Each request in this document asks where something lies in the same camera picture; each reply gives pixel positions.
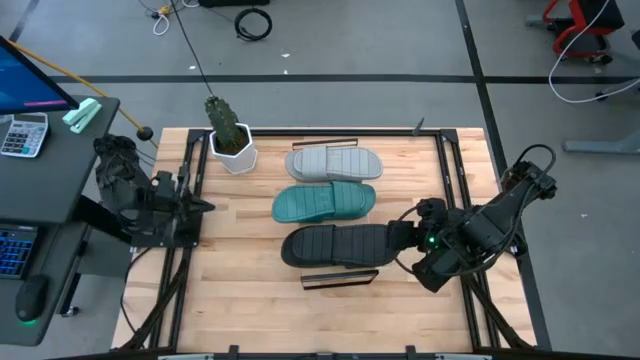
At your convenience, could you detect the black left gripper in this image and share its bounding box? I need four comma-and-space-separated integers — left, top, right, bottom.
149, 169, 216, 234

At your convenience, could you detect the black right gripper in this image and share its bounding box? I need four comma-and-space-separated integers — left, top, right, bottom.
387, 197, 467, 294

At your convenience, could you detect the black slipper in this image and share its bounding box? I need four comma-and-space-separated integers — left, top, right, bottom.
280, 223, 401, 269

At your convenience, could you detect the teal slipper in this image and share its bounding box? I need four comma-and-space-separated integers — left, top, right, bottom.
271, 180, 377, 224

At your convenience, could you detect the grey slipper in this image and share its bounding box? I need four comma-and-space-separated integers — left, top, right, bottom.
284, 145, 385, 183

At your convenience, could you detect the wooden shelf board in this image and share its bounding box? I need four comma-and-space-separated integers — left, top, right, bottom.
287, 138, 380, 291

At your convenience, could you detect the white hexagonal plant pot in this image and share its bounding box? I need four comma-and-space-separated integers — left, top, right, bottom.
208, 122, 259, 176

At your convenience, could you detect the green cactus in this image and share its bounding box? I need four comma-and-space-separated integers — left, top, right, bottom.
203, 94, 241, 151

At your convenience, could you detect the mint green stapler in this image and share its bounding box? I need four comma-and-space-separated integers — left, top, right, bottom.
61, 97, 103, 134

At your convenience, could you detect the black desk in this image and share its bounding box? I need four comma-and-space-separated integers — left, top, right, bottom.
0, 94, 121, 349

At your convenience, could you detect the backlit keyboard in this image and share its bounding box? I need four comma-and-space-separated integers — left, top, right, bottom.
0, 225, 39, 280

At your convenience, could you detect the grey calculator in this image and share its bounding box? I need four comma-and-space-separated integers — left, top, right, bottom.
0, 112, 50, 159

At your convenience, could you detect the black computer mouse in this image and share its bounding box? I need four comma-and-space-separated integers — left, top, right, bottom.
14, 273, 50, 326

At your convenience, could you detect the black box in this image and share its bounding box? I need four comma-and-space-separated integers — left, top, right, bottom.
198, 0, 271, 8

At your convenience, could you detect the computer monitor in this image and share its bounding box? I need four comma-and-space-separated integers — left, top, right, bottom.
0, 35, 80, 116

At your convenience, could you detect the grey table foot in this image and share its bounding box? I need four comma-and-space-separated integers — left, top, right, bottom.
562, 134, 640, 156

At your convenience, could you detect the black aluminium table frame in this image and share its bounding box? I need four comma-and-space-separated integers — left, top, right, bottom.
112, 127, 539, 360

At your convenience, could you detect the long black floor cable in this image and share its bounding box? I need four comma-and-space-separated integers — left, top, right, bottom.
169, 0, 217, 99

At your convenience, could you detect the yellow cable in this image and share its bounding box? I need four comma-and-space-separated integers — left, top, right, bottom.
4, 38, 146, 132

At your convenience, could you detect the white cable loop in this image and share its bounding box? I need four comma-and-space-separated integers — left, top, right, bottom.
152, 8, 172, 37

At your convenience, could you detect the coiled black cable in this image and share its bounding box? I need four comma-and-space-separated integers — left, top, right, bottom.
234, 7, 274, 42

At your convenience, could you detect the long white cable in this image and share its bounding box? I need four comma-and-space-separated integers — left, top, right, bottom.
548, 0, 640, 105

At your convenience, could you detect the red frame black chair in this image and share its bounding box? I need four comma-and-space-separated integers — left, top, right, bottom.
543, 0, 626, 65

